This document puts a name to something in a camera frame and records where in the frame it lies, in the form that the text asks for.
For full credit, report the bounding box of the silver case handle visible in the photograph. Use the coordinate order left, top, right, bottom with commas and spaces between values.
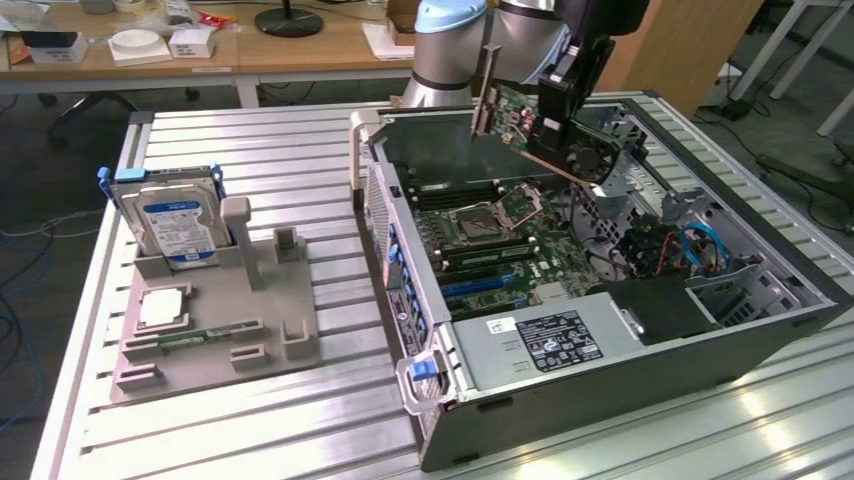
394, 349, 458, 415

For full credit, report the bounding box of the white table frame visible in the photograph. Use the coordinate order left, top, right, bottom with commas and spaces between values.
725, 0, 854, 136

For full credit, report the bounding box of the green RAM stick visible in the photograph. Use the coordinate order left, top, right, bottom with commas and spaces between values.
155, 324, 258, 349

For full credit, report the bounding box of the green motherboard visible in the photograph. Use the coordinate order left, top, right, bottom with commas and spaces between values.
398, 174, 601, 321

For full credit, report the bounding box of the installed RAM stick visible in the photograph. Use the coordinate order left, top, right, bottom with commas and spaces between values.
438, 242, 538, 271

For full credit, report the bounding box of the blue data wire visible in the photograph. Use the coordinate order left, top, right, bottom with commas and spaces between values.
677, 222, 732, 274

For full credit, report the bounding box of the grey power supply unit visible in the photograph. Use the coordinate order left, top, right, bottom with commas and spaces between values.
450, 292, 645, 392

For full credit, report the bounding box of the green graphics card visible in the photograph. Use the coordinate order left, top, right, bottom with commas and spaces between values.
468, 43, 623, 197

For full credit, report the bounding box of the blue expansion slot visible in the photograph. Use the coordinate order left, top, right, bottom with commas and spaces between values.
438, 272, 509, 299

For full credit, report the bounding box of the grey metal drive bracket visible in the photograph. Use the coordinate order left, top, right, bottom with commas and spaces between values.
683, 259, 801, 326

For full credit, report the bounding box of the white cardboard box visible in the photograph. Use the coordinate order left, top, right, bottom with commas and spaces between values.
165, 27, 218, 60

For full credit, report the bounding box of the metal socket cover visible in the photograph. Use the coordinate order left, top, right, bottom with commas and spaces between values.
492, 182, 545, 221

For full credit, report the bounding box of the white paper stack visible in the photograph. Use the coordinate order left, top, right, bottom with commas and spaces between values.
361, 22, 416, 61

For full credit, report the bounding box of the black open PC case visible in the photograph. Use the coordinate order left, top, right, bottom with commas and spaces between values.
349, 89, 854, 474

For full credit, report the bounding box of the black and white box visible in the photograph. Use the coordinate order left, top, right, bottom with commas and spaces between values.
17, 30, 91, 65

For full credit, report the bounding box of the black round lamp base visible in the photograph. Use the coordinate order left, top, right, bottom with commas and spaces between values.
254, 0, 326, 39

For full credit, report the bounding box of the black chair base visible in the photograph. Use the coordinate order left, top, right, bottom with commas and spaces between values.
38, 89, 201, 149

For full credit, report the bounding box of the wooden cabinet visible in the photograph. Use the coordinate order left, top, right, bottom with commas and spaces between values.
585, 0, 765, 109

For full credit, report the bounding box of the black floor stand base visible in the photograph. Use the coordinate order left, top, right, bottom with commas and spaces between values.
756, 149, 854, 189

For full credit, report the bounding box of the CPU socket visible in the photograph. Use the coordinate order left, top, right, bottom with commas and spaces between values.
446, 202, 516, 247

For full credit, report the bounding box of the grey plastic parts rack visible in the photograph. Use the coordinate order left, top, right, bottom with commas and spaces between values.
107, 197, 322, 404

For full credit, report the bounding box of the dark packet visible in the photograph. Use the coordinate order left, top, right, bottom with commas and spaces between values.
161, 0, 196, 26

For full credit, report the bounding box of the brown cardboard box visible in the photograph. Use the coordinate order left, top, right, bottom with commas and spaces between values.
385, 0, 420, 46

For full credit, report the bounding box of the metal disk bay cage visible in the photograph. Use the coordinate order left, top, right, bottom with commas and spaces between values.
569, 107, 672, 281

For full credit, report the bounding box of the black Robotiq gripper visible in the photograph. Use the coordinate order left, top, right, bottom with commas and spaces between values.
529, 0, 652, 154

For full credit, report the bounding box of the silver CPU chip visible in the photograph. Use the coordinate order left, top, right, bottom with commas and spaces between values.
137, 288, 188, 329

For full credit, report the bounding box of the hard disk with blue caddy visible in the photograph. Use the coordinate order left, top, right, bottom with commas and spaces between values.
95, 162, 225, 274

